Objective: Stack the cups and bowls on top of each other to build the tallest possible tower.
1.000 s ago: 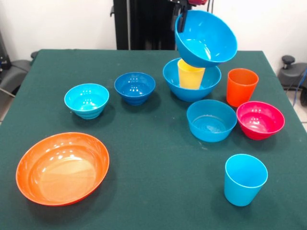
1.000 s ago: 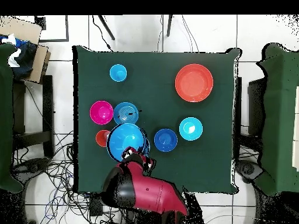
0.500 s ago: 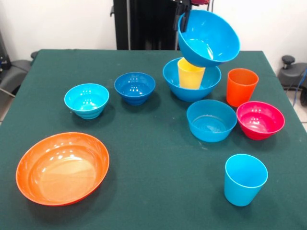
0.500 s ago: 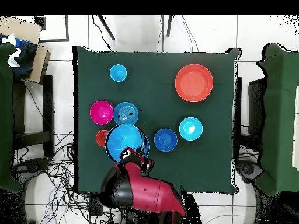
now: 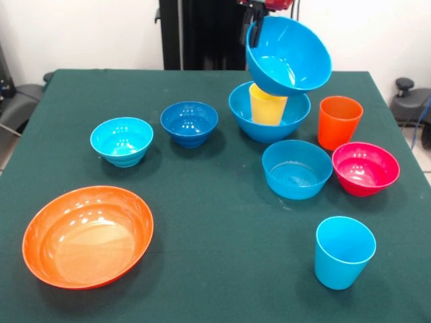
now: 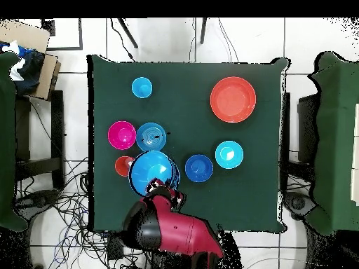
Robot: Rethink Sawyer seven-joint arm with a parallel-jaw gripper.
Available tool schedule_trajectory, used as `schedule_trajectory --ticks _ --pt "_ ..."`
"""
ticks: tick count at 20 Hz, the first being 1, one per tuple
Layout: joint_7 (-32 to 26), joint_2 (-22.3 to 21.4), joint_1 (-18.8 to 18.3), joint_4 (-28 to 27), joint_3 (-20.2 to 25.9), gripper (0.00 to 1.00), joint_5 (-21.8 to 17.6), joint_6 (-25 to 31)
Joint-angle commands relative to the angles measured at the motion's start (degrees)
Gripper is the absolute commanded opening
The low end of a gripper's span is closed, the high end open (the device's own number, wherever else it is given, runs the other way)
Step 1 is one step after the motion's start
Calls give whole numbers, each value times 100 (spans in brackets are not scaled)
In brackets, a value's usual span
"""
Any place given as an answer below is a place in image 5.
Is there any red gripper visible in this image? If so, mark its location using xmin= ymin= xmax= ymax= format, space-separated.
xmin=237 ymin=0 xmax=294 ymax=48

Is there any large blue plastic bowl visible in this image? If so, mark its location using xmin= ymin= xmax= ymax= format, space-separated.
xmin=228 ymin=80 xmax=312 ymax=144
xmin=245 ymin=15 xmax=333 ymax=98

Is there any yellow plastic cup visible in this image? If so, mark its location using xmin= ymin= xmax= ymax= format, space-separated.
xmin=248 ymin=83 xmax=289 ymax=127

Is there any dark blue plastic bowl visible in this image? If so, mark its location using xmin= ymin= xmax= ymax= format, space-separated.
xmin=160 ymin=101 xmax=220 ymax=148

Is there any orange plastic cup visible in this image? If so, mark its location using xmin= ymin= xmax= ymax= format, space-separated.
xmin=317 ymin=96 xmax=364 ymax=151

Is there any blue flat-bottomed ringed bowl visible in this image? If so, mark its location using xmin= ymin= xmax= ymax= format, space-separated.
xmin=261 ymin=139 xmax=334 ymax=201

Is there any dark green tablecloth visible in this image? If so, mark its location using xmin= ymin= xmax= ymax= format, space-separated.
xmin=0 ymin=69 xmax=431 ymax=323

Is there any black equipment base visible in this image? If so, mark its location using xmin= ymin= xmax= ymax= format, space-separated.
xmin=0 ymin=43 xmax=45 ymax=135
xmin=390 ymin=77 xmax=431 ymax=127

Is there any small cyan plastic bowl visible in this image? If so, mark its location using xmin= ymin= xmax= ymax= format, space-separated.
xmin=90 ymin=116 xmax=154 ymax=168

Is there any pink plastic bowl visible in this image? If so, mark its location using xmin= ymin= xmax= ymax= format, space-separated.
xmin=331 ymin=141 xmax=401 ymax=198

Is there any light blue plastic cup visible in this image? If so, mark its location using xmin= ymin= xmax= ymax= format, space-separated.
xmin=314 ymin=216 xmax=377 ymax=291

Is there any large orange plastic bowl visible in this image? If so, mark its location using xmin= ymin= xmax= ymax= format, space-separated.
xmin=22 ymin=185 xmax=155 ymax=290

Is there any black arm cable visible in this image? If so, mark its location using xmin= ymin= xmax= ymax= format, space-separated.
xmin=290 ymin=0 xmax=303 ymax=23

